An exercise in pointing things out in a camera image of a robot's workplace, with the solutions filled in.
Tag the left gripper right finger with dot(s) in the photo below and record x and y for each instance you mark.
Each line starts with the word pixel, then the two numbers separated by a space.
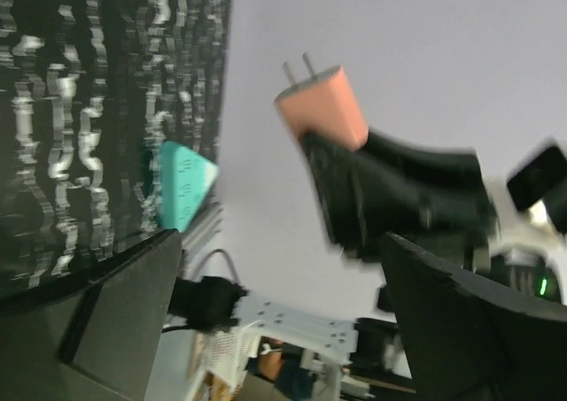
pixel 469 338

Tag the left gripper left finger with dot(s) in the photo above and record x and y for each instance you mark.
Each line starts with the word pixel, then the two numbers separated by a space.
pixel 93 334

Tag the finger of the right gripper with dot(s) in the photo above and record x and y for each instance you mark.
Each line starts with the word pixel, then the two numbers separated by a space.
pixel 455 169
pixel 363 194

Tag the pink plug adapter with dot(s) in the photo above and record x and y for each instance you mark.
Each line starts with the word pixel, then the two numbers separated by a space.
pixel 324 103

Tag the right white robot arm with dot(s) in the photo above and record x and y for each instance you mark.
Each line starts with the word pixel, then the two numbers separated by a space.
pixel 511 231

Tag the teal triangular power strip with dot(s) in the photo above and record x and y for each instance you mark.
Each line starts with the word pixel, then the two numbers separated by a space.
pixel 186 178

